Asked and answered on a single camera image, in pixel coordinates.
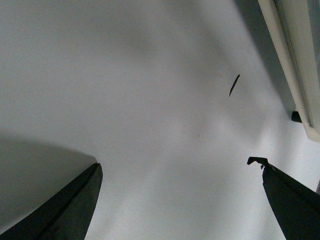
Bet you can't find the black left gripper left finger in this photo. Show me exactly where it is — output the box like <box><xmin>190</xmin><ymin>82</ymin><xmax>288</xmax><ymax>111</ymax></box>
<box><xmin>0</xmin><ymin>163</ymin><xmax>103</xmax><ymax>240</ymax></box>

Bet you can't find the cream toaster oven body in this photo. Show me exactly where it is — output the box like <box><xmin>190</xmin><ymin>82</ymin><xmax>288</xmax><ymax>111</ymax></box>
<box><xmin>258</xmin><ymin>0</ymin><xmax>320</xmax><ymax>142</ymax></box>

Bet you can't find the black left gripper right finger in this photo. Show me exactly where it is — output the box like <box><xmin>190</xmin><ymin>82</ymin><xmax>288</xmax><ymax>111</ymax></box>
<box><xmin>247</xmin><ymin>156</ymin><xmax>320</xmax><ymax>240</ymax></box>

